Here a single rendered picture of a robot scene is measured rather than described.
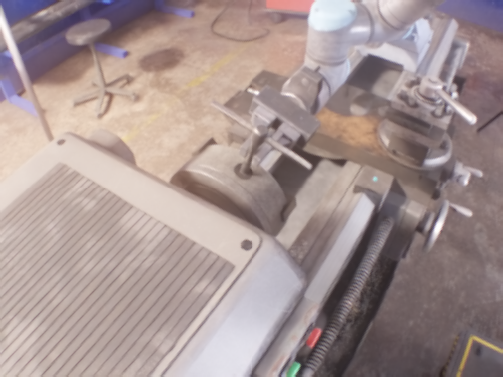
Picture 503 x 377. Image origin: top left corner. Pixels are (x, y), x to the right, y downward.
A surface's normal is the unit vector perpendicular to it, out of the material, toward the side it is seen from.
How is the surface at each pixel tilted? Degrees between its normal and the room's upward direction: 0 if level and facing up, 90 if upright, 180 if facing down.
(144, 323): 0
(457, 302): 0
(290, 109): 19
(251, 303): 45
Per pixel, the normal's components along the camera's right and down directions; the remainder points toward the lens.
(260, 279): 0.58, -0.19
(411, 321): -0.01, -0.67
